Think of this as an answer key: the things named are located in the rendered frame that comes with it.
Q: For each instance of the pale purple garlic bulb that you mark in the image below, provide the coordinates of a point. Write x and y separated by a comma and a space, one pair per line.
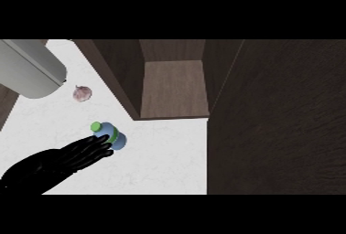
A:
82, 93

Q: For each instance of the blue water bottle green cap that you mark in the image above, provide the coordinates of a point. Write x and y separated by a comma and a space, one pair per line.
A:
112, 136

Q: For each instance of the dark brown cabinet door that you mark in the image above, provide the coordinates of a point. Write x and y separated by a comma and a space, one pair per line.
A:
280, 122

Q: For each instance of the open brown wooden cabinet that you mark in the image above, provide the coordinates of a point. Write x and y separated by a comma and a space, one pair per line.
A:
157, 85

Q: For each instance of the brown wooden panel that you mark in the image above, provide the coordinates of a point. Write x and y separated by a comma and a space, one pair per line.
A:
7, 102

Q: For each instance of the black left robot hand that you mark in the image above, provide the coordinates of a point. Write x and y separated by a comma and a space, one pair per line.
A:
54, 164

